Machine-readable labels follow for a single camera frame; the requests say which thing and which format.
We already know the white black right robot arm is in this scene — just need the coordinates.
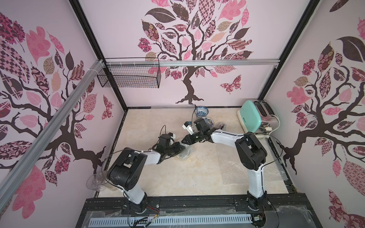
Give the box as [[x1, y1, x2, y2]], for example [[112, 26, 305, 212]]
[[182, 118, 268, 199]]

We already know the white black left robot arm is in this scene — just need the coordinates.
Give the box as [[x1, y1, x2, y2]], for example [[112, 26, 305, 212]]
[[106, 133, 185, 206]]

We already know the blue yellow patterned bowl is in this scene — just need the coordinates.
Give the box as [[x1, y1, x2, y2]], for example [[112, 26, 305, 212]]
[[203, 117, 214, 129]]

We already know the grey tape dispenser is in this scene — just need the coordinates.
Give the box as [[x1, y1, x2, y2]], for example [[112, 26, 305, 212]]
[[218, 123, 227, 131]]

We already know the blue white patterned bowl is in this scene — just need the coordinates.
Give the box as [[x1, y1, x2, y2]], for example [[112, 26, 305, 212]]
[[194, 106, 209, 118]]

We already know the mint green toaster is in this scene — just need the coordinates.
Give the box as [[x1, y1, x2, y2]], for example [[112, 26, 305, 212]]
[[237, 99, 280, 138]]

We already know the clear plastic cup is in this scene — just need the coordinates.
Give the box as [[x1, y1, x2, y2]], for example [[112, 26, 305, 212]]
[[86, 171, 121, 192]]

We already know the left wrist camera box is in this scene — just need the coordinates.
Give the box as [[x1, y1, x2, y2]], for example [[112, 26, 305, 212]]
[[168, 133, 176, 141]]

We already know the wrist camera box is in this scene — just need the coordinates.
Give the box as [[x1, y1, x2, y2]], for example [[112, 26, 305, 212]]
[[168, 133, 176, 141], [183, 121, 195, 135]]

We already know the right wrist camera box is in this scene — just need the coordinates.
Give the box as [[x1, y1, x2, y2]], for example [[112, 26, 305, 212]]
[[183, 121, 195, 135]]

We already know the white toaster power cable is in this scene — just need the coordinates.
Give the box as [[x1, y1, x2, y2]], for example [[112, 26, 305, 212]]
[[263, 113, 281, 135]]

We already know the white slotted cable duct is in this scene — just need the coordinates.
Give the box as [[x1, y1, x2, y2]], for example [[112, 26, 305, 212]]
[[87, 214, 252, 228]]

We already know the aluminium frame bar back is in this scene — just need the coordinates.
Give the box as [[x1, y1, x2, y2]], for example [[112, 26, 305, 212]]
[[159, 59, 280, 67]]

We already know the aluminium frame bar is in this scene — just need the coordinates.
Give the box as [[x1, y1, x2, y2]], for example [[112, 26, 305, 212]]
[[159, 59, 280, 67], [1, 60, 105, 211]]

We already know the black wire wall basket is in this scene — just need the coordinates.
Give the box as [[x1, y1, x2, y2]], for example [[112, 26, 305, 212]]
[[97, 57, 162, 88]]

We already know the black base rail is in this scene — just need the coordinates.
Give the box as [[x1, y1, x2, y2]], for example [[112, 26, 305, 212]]
[[76, 193, 321, 228]]

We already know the aluminium frame bar left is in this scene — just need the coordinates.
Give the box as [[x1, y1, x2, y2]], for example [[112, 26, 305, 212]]
[[1, 60, 105, 211]]

